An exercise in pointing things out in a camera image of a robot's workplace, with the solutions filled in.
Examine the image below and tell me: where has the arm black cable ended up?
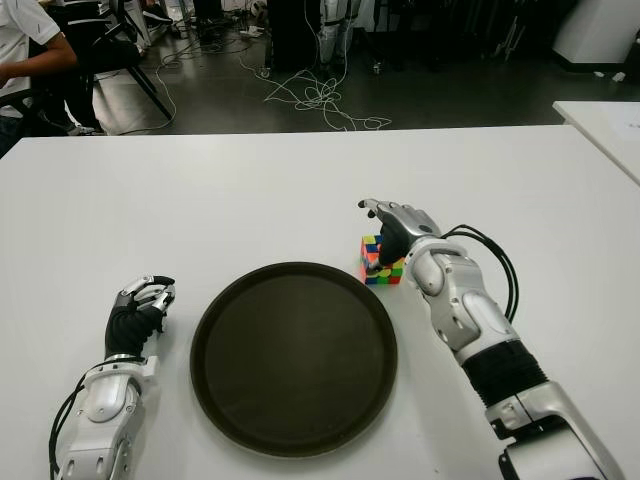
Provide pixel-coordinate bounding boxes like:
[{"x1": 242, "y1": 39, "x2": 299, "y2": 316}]
[
  {"x1": 48, "y1": 369, "x2": 96, "y2": 474},
  {"x1": 442, "y1": 225, "x2": 520, "y2": 321}
]

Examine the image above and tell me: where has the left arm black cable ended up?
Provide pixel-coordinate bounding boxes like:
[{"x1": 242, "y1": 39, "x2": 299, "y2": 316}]
[{"x1": 48, "y1": 369, "x2": 96, "y2": 474}]

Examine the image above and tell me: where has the black office chair armrest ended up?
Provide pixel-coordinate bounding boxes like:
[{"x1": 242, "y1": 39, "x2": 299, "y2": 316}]
[{"x1": 0, "y1": 92, "x2": 36, "y2": 120}]

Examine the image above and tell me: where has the dark brown round plate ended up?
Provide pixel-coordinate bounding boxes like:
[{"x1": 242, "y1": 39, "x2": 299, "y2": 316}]
[{"x1": 189, "y1": 261, "x2": 400, "y2": 457}]

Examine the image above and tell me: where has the multicolour Rubik's cube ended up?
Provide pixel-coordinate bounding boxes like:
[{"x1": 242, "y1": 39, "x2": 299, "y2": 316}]
[{"x1": 358, "y1": 233, "x2": 405, "y2": 287}]

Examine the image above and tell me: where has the white pedestal cabinet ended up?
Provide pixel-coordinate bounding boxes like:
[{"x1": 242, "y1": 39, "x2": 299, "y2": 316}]
[{"x1": 551, "y1": 0, "x2": 640, "y2": 66}]

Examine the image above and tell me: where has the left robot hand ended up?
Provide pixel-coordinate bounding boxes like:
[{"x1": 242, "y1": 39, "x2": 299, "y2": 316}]
[{"x1": 103, "y1": 273, "x2": 177, "y2": 360}]

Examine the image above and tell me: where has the black chair with slanted legs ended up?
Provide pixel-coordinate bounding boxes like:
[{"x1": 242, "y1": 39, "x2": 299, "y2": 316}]
[{"x1": 74, "y1": 9, "x2": 174, "y2": 121}]

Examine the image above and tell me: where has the seated person white shirt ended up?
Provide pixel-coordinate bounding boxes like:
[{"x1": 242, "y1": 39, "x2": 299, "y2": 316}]
[{"x1": 0, "y1": 0, "x2": 79, "y2": 156}]

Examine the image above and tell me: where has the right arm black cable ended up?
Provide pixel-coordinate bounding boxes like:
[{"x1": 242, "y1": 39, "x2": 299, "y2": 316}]
[{"x1": 442, "y1": 225, "x2": 520, "y2": 321}]

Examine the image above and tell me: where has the tall black cabinet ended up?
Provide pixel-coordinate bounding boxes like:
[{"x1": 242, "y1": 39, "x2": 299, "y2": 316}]
[{"x1": 267, "y1": 0, "x2": 324, "y2": 74}]

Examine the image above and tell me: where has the tangled white floor cable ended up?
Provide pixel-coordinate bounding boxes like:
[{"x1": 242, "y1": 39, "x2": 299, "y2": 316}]
[{"x1": 238, "y1": 54, "x2": 393, "y2": 132}]

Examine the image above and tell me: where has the black trousered leg white shoe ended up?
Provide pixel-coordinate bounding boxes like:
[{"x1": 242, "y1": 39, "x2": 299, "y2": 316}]
[{"x1": 37, "y1": 49, "x2": 106, "y2": 136}]

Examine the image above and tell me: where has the white side table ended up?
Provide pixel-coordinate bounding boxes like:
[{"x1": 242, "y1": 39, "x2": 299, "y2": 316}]
[{"x1": 552, "y1": 100, "x2": 640, "y2": 186}]

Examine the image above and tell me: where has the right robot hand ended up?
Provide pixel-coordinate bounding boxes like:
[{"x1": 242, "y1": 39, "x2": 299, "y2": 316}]
[{"x1": 357, "y1": 198, "x2": 444, "y2": 274}]

